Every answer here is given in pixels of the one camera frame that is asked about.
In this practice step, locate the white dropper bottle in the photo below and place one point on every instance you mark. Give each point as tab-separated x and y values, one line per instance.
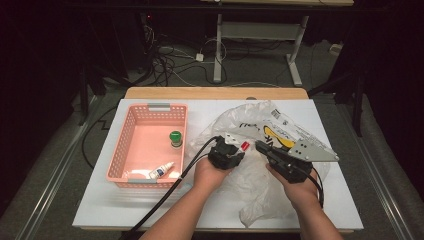
160	172

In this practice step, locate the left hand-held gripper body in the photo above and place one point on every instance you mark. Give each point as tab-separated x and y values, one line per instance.
223	155

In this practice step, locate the person's right hand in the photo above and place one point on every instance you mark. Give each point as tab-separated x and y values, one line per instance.
300	191

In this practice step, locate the black stand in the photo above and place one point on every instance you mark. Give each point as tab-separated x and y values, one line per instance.
83	96
356	100

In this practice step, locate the small white box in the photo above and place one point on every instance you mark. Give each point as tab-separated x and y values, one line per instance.
335	49

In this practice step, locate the white metal desk frame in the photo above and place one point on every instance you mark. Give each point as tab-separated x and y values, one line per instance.
218	50

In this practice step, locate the pink plastic basket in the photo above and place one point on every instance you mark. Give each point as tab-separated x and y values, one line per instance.
140	143

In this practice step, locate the white board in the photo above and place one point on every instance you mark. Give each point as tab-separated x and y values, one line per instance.
100	213

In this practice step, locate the person's left hand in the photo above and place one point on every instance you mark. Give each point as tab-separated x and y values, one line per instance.
210	176

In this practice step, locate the green lidded small jar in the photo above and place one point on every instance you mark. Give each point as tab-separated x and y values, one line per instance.
175	136

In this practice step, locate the metal floor rail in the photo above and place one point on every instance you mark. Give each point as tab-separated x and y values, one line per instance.
383	186
50	186

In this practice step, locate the clear smiley plastic bag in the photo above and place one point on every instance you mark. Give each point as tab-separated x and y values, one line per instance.
253	186

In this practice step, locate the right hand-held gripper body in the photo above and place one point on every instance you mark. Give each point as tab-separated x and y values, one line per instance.
300	160

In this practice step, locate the white power adapter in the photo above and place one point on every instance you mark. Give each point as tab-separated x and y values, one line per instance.
199	57

